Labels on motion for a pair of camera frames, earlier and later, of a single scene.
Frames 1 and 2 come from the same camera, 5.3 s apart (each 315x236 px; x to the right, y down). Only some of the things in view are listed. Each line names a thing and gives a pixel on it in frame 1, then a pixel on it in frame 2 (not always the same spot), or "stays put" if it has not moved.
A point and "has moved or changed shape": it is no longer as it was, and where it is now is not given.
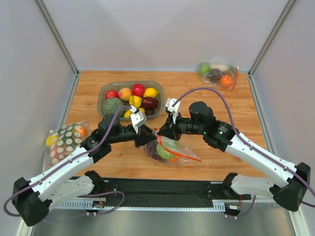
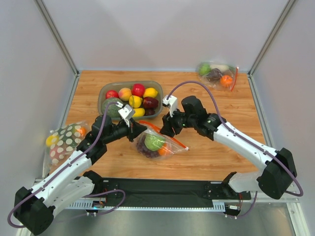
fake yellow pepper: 135,101 stays put
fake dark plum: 149,111 stays put
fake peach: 124,94 stays put
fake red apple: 111,94 stays put
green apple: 170,144 has moved or changed shape
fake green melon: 111,105 stays put
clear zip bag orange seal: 165,148 has moved or changed shape
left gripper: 140,135 -> 131,130
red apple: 138,89 stays put
